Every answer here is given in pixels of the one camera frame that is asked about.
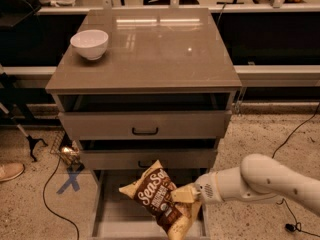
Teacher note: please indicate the black tripod stand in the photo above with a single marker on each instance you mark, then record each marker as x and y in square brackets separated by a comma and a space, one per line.
[32, 141]

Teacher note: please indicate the blue tape cross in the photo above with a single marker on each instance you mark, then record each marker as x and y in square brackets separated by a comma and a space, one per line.
[70, 182]

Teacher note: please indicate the grey drawer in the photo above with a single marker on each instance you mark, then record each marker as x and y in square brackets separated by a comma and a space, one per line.
[140, 159]
[145, 125]
[119, 217]

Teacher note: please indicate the bottom grey drawer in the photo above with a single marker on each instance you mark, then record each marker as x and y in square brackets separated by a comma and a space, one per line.
[119, 217]

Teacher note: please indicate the brown chip bag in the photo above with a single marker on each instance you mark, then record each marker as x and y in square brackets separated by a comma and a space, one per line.
[153, 191]

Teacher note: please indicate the tan shoe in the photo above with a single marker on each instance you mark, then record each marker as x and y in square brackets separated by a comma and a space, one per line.
[10, 171]

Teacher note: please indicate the wire basket on floor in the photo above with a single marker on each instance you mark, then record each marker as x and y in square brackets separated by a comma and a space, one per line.
[63, 147]

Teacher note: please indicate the middle grey drawer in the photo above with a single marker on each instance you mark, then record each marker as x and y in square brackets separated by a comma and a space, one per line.
[140, 159]

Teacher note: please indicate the top grey drawer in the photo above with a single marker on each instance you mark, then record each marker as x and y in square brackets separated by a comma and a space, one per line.
[145, 125]

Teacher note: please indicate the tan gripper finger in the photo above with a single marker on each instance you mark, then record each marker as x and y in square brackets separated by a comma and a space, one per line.
[185, 194]

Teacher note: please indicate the white ceramic bowl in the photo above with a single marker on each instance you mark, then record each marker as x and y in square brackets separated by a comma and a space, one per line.
[90, 44]

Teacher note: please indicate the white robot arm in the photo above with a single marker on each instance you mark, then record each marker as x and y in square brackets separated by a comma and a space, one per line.
[258, 179]

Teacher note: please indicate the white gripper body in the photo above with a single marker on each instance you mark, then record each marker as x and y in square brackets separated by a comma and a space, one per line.
[205, 189]

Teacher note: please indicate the grey drawer cabinet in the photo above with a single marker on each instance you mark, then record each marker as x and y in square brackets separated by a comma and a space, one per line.
[170, 60]

